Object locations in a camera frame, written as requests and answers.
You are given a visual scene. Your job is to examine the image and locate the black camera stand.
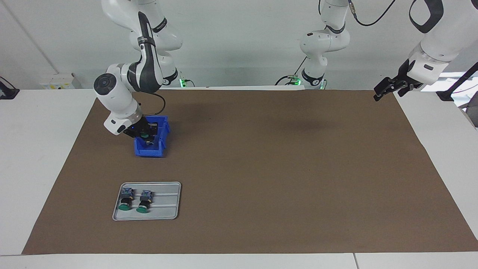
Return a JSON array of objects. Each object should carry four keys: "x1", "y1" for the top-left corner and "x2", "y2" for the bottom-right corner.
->
[{"x1": 437, "y1": 62, "x2": 478, "y2": 101}]

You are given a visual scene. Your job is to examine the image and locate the brown paper table mat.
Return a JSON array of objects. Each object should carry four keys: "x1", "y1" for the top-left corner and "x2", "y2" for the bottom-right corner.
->
[{"x1": 22, "y1": 89, "x2": 478, "y2": 254}]

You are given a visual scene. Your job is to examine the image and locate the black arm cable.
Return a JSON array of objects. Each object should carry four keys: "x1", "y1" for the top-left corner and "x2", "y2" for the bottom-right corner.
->
[
  {"x1": 349, "y1": 0, "x2": 396, "y2": 27},
  {"x1": 144, "y1": 93, "x2": 166, "y2": 116}
]

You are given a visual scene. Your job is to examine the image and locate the silver metal tray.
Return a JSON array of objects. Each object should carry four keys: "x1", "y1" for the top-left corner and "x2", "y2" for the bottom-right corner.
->
[{"x1": 112, "y1": 182, "x2": 182, "y2": 221}]

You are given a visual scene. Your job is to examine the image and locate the blue plastic storage bin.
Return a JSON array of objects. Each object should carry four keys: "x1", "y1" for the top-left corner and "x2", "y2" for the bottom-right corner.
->
[{"x1": 134, "y1": 115, "x2": 171, "y2": 157}]

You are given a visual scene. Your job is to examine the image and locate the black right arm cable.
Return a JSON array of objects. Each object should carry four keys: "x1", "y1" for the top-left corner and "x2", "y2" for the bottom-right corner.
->
[{"x1": 144, "y1": 93, "x2": 166, "y2": 116}]

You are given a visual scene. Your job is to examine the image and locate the black left base cable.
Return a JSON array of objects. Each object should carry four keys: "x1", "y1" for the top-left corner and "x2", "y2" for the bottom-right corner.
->
[{"x1": 275, "y1": 56, "x2": 304, "y2": 86}]

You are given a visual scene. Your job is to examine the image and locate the black clamp mount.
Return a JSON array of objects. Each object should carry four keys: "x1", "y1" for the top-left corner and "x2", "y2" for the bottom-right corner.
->
[{"x1": 0, "y1": 77, "x2": 20, "y2": 100}]

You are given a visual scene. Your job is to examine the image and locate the grey office chair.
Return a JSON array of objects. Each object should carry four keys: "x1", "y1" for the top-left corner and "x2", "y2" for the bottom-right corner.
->
[{"x1": 463, "y1": 102, "x2": 478, "y2": 127}]

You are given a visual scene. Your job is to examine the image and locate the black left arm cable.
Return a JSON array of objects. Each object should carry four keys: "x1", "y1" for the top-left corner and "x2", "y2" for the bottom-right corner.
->
[{"x1": 349, "y1": 0, "x2": 396, "y2": 27}]

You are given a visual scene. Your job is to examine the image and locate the white power strip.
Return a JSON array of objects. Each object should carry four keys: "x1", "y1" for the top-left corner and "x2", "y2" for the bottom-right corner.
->
[{"x1": 40, "y1": 73, "x2": 83, "y2": 90}]

